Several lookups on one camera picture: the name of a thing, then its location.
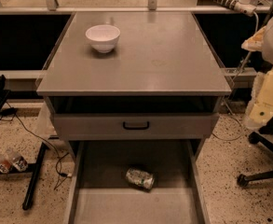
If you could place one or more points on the crushed 7up can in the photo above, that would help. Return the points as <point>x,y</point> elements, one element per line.
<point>140,178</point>

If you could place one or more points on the grey open middle drawer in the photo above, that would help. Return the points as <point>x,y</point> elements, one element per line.
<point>100,193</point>

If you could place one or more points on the white power strip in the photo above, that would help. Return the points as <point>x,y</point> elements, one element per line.
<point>242,6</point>

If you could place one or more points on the black floor stand leg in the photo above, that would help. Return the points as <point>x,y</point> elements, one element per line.
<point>34,170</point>

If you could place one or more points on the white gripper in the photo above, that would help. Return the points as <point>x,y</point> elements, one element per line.
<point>260,108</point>

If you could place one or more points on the plastic bottle white label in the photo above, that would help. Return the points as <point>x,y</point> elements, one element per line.
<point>17,160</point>

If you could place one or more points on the white ceramic bowl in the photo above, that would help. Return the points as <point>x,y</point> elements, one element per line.
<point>103,38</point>

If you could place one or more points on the black office chair base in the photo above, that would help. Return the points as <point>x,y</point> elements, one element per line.
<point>263,169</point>

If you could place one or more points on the grey drawer cabinet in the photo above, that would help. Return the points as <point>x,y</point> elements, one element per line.
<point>161,65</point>

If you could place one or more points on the grey top drawer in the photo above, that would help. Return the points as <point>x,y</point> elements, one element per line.
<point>72,127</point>

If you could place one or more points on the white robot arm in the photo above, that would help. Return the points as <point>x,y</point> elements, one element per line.
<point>267,49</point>

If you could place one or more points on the black drawer handle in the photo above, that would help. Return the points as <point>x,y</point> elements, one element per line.
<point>136,125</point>

